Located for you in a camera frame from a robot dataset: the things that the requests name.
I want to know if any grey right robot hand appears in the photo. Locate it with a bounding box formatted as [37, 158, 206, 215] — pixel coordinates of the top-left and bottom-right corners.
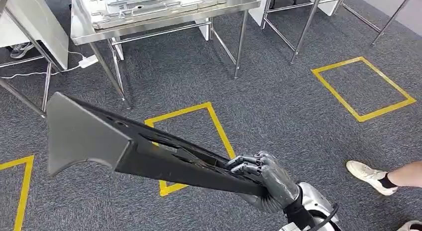
[225, 151, 301, 214]

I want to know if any black rectangular plastic panel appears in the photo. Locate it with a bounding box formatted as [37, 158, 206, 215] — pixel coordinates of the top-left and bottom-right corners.
[46, 92, 270, 198]

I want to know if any yellow floor tape square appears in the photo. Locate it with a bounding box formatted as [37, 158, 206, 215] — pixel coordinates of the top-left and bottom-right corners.
[144, 102, 237, 198]
[0, 155, 35, 231]
[311, 56, 417, 123]

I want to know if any person's foot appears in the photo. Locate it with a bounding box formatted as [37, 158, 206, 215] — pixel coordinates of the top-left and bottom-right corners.
[9, 42, 36, 60]
[345, 160, 399, 197]
[396, 220, 422, 231]

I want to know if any person's leg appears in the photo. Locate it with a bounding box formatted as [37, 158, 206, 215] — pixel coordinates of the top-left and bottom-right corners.
[379, 161, 422, 190]

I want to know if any stainless steel table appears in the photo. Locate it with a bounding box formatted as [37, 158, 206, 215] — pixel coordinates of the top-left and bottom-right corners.
[0, 0, 71, 118]
[70, 0, 262, 110]
[249, 0, 415, 65]

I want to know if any silver stamped metal tray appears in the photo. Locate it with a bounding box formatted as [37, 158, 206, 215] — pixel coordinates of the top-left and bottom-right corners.
[88, 0, 229, 30]

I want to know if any white power adapter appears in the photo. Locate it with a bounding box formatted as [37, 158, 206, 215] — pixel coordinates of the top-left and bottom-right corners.
[79, 54, 99, 70]

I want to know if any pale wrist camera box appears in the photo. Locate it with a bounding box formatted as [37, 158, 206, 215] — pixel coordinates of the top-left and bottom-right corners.
[278, 222, 306, 231]

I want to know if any white cable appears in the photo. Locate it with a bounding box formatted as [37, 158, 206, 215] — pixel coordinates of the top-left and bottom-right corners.
[0, 50, 87, 80]

